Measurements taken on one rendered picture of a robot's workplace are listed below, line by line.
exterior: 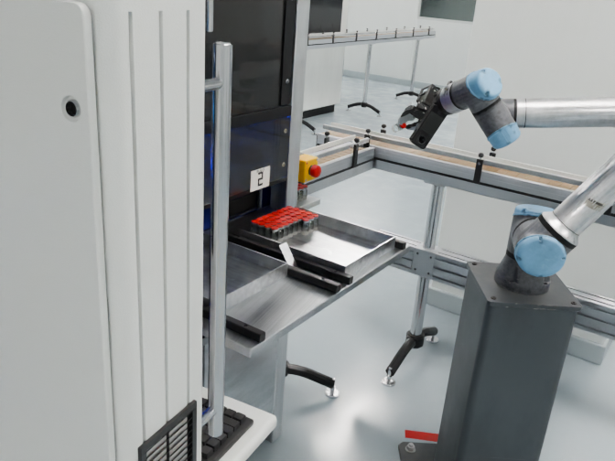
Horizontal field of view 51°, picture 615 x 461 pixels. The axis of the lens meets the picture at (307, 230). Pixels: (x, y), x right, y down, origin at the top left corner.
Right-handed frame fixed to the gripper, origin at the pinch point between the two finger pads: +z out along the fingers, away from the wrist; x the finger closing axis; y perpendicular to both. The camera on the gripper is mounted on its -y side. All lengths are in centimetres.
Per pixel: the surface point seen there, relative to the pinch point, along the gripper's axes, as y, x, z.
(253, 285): -62, 23, -12
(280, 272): -55, 17, -7
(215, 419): -90, 32, -50
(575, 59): 93, -75, 37
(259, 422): -88, 19, -36
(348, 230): -30.9, -2.5, 11.9
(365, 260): -41.9, -2.3, -6.7
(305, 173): -16.5, 11.2, 28.6
